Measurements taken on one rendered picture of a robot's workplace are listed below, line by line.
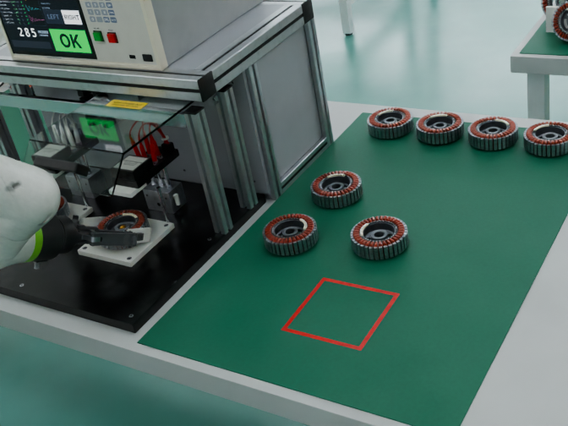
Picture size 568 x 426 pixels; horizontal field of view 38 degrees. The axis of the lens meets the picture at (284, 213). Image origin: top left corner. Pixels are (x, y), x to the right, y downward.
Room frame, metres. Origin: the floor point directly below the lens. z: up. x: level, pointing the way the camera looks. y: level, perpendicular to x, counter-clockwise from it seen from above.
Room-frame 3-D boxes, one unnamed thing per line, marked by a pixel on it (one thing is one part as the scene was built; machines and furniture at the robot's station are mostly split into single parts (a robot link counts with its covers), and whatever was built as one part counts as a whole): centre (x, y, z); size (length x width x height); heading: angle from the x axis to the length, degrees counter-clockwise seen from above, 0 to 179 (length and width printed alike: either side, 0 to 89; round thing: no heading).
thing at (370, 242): (1.34, -0.17, 0.77); 0.11 x 0.11 x 0.04
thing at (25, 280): (1.60, 0.43, 0.76); 0.64 x 0.47 x 0.02; 53
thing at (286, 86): (1.72, -0.06, 0.91); 0.28 x 0.03 x 0.32; 143
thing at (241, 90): (1.80, 0.29, 0.92); 0.66 x 0.01 x 0.30; 53
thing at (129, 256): (1.52, 0.34, 0.78); 0.15 x 0.15 x 0.01; 53
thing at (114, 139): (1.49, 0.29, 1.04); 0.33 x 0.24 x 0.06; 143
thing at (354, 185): (1.56, -0.12, 0.77); 0.11 x 0.11 x 0.04
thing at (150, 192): (1.64, 0.26, 0.80); 0.07 x 0.05 x 0.06; 53
